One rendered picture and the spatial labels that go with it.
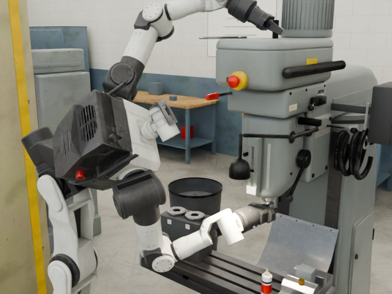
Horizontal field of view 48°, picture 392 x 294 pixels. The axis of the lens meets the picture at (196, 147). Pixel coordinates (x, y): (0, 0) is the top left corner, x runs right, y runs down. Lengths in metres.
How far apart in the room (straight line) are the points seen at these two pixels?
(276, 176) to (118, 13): 7.10
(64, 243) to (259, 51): 1.02
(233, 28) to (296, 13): 5.05
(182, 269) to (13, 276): 1.47
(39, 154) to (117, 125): 0.40
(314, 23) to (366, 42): 4.18
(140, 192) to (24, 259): 1.90
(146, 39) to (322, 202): 1.06
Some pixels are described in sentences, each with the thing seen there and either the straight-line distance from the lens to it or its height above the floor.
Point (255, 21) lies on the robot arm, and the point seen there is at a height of 1.95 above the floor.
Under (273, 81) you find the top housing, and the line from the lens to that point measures 1.41.
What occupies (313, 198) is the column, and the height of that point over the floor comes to 1.18.
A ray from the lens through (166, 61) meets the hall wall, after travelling 7.65.
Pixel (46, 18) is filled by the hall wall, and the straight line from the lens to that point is 10.27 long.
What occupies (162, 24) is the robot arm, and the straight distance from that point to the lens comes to 1.69.
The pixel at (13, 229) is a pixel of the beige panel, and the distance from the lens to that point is 3.06.
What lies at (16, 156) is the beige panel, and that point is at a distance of 2.94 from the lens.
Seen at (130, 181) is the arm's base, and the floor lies 1.45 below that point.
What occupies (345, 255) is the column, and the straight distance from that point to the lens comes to 2.16.
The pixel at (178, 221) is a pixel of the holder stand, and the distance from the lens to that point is 2.02.
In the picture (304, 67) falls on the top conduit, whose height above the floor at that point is 1.80.
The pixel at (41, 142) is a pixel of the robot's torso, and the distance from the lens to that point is 1.71.
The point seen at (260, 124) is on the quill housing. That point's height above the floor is 1.59.
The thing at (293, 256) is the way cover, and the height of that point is 0.91.
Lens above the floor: 1.91
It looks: 15 degrees down
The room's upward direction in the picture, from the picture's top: straight up
